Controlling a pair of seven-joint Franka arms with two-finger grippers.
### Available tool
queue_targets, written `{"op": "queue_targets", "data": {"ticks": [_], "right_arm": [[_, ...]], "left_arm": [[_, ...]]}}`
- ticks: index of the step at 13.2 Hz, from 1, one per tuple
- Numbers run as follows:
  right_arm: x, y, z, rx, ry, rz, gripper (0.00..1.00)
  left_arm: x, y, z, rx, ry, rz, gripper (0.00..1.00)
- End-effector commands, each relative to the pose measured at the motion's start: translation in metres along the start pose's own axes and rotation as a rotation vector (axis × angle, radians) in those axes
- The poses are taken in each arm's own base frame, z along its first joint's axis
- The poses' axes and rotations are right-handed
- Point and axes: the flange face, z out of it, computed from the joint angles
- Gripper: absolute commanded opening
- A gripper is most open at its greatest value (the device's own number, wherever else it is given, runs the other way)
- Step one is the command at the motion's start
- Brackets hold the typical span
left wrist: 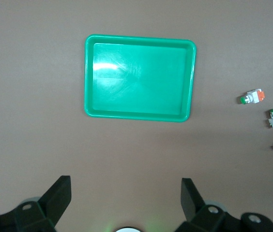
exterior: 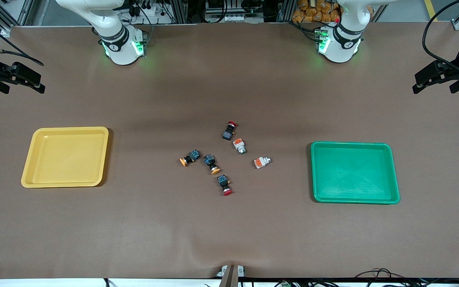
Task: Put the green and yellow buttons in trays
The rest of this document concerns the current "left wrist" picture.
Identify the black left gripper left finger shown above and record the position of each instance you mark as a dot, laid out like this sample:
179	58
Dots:
56	195

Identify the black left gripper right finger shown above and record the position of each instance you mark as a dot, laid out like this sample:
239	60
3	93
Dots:
192	200

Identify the brown table cover mat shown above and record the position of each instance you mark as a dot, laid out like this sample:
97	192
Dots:
30	96

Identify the green plastic tray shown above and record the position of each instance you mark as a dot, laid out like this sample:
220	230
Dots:
139	79

